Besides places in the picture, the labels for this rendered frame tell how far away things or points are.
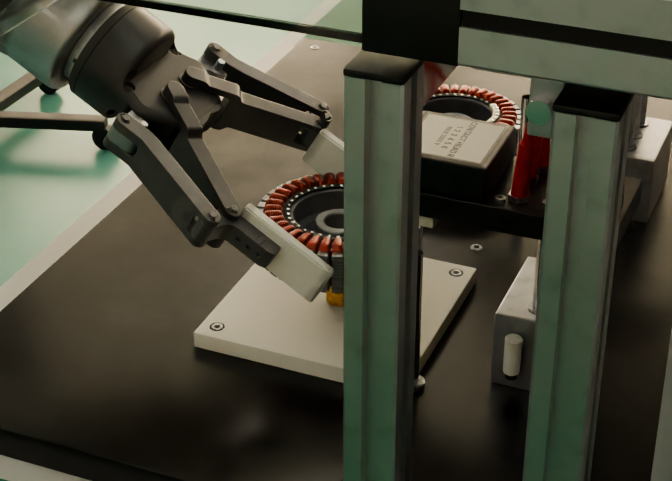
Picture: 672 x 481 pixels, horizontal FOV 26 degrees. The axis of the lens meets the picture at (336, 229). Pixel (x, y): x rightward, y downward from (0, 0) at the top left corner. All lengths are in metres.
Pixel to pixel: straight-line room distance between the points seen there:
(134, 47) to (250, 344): 0.21
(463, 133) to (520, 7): 0.30
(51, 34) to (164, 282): 0.20
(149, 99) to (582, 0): 0.42
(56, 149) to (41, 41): 2.00
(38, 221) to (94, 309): 1.69
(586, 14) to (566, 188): 0.09
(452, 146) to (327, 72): 0.48
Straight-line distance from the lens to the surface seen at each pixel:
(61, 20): 0.97
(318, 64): 1.38
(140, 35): 0.97
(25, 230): 2.69
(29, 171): 2.89
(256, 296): 1.01
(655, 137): 1.15
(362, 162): 0.70
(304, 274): 0.93
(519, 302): 0.93
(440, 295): 1.01
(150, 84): 0.98
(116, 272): 1.07
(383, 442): 0.78
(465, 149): 0.90
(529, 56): 0.63
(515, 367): 0.92
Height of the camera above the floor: 1.33
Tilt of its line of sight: 30 degrees down
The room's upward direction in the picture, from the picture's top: straight up
